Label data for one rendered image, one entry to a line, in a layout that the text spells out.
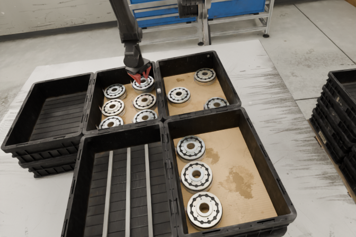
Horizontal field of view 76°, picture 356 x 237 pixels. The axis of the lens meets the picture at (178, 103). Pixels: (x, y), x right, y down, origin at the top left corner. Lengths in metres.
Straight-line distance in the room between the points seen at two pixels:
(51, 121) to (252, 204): 0.91
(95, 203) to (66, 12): 3.49
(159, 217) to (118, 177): 0.21
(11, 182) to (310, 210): 1.19
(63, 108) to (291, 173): 1.04
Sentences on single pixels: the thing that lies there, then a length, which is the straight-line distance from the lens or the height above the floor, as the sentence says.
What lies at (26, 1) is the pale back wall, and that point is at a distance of 4.25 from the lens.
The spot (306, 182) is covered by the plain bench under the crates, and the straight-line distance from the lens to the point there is 1.01.
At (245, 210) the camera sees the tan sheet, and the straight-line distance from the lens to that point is 0.77.
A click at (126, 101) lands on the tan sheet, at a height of 0.83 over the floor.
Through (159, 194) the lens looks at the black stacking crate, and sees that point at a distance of 0.80.
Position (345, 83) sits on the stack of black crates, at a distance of 1.83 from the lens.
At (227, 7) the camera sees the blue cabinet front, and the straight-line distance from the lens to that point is 2.92.
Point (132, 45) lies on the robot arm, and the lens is 0.95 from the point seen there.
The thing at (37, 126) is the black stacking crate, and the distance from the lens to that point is 1.21.
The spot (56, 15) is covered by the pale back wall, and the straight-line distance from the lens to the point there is 4.16.
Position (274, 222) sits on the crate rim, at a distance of 0.67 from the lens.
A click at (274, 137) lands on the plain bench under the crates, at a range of 1.09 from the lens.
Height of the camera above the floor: 1.55
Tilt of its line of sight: 44 degrees down
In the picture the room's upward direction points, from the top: 9 degrees counter-clockwise
